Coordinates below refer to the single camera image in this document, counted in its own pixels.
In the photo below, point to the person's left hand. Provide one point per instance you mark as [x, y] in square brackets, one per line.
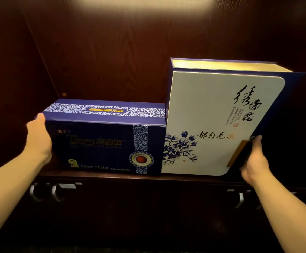
[38, 140]

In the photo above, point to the person's right hand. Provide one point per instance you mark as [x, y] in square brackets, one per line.
[255, 163]

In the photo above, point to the person's left thumb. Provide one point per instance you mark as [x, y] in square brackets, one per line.
[41, 119]

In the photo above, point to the person's right thumb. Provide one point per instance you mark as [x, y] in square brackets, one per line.
[257, 146]

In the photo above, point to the white floral gift box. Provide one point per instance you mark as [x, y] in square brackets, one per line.
[216, 121]

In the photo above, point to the dark blue patterned gift box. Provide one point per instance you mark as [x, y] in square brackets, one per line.
[102, 144]

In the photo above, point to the person's right forearm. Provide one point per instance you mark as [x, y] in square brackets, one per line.
[290, 210]

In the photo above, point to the person's left forearm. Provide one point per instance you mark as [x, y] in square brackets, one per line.
[9, 187]

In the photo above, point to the dark wooden cabinet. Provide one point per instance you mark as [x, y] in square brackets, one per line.
[116, 63]

